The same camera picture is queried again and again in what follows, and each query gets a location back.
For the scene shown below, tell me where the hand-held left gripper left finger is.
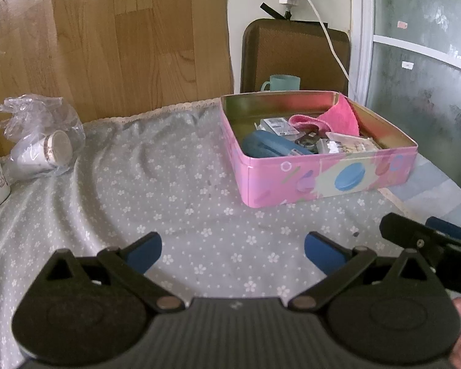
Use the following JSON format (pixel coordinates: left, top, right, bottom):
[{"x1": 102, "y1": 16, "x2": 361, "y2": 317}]
[{"x1": 42, "y1": 232, "x2": 185, "y2": 314}]

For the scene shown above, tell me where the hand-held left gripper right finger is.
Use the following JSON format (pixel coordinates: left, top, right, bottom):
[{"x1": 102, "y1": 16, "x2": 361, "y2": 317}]
[{"x1": 290, "y1": 232, "x2": 433, "y2": 314}]

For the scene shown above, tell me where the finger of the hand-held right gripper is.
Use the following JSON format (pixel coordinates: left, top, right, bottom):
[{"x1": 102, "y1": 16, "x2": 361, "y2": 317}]
[
  {"x1": 426, "y1": 217, "x2": 461, "y2": 241},
  {"x1": 380, "y1": 213, "x2": 461, "y2": 296}
]

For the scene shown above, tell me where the pink tin box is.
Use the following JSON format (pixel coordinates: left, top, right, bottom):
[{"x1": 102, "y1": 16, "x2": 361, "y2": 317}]
[{"x1": 220, "y1": 90, "x2": 419, "y2": 209}]

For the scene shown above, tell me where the round silver metal object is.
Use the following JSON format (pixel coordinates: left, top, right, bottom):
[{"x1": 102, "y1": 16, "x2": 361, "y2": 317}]
[{"x1": 295, "y1": 133, "x2": 320, "y2": 154}]

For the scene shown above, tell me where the white-rimmed clear plastic box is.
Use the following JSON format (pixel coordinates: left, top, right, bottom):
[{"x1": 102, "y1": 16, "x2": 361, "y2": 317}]
[{"x1": 316, "y1": 131, "x2": 381, "y2": 156}]

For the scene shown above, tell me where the blue plastic case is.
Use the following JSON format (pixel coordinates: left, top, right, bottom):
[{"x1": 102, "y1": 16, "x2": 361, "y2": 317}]
[{"x1": 241, "y1": 130, "x2": 298, "y2": 159}]

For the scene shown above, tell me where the pink fluffy cloth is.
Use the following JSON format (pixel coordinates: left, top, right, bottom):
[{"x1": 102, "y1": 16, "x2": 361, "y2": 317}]
[{"x1": 289, "y1": 95, "x2": 361, "y2": 137}]

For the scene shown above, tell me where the small brown printed packet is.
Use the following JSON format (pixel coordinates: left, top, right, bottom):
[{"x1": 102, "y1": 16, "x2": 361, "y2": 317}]
[{"x1": 262, "y1": 117, "x2": 290, "y2": 136}]

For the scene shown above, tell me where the stack of white paper cups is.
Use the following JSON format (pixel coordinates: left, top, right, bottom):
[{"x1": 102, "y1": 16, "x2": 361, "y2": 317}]
[{"x1": 13, "y1": 130, "x2": 72, "y2": 175}]

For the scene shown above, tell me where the frosted glass window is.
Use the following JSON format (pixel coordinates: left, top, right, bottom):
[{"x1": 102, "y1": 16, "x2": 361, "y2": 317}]
[{"x1": 349, "y1": 0, "x2": 461, "y2": 196}]

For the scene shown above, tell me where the teal plastic cup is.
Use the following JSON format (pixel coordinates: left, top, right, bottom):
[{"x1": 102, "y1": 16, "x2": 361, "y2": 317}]
[{"x1": 260, "y1": 75, "x2": 301, "y2": 93}]

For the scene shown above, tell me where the clear plastic bag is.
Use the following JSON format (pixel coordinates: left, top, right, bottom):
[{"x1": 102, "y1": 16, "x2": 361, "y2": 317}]
[{"x1": 0, "y1": 94, "x2": 87, "y2": 179}]

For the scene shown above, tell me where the wooden board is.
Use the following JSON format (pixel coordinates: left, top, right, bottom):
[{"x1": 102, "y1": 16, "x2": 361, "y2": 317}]
[{"x1": 0, "y1": 0, "x2": 235, "y2": 158}]

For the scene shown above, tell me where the brown chair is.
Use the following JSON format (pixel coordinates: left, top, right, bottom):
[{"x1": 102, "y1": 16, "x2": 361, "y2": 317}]
[{"x1": 240, "y1": 18, "x2": 350, "y2": 95}]

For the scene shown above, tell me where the white cable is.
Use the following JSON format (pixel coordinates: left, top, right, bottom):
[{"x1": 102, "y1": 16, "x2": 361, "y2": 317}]
[{"x1": 295, "y1": 0, "x2": 360, "y2": 101}]

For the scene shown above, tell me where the black strap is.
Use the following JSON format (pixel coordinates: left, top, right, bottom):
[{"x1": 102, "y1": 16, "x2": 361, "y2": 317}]
[{"x1": 260, "y1": 2, "x2": 290, "y2": 20}]

